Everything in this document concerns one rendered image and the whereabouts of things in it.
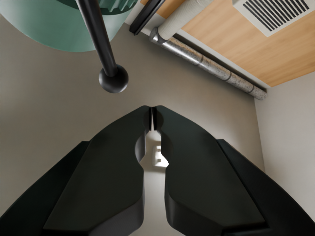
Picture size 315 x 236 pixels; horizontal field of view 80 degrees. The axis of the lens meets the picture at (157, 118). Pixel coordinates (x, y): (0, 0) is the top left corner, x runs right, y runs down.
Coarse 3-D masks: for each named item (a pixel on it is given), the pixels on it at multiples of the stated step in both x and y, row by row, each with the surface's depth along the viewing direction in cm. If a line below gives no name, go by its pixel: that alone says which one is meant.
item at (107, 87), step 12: (84, 0) 12; (96, 0) 13; (84, 12) 13; (96, 12) 13; (96, 24) 14; (96, 36) 15; (96, 48) 17; (108, 48) 17; (108, 60) 18; (108, 72) 20; (120, 72) 21; (108, 84) 21; (120, 84) 22
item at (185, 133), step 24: (168, 120) 10; (168, 144) 9; (192, 144) 8; (216, 144) 8; (168, 168) 7; (192, 168) 7; (216, 168) 7; (168, 192) 6; (192, 192) 6; (216, 192) 6; (240, 192) 6; (168, 216) 7; (192, 216) 6; (216, 216) 6; (240, 216) 6
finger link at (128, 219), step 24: (120, 120) 10; (144, 120) 11; (96, 144) 8; (120, 144) 8; (144, 144) 9; (96, 168) 7; (120, 168) 7; (72, 192) 6; (96, 192) 6; (120, 192) 6; (144, 192) 7; (72, 216) 5; (96, 216) 5; (120, 216) 6
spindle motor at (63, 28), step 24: (0, 0) 21; (24, 0) 19; (48, 0) 19; (72, 0) 19; (120, 0) 21; (24, 24) 22; (48, 24) 21; (72, 24) 21; (120, 24) 27; (72, 48) 26
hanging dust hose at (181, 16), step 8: (192, 0) 156; (200, 0) 152; (208, 0) 151; (184, 8) 162; (192, 8) 159; (200, 8) 158; (176, 16) 170; (184, 16) 166; (192, 16) 167; (168, 24) 179; (176, 24) 175; (184, 24) 176; (160, 32) 188; (168, 32) 185
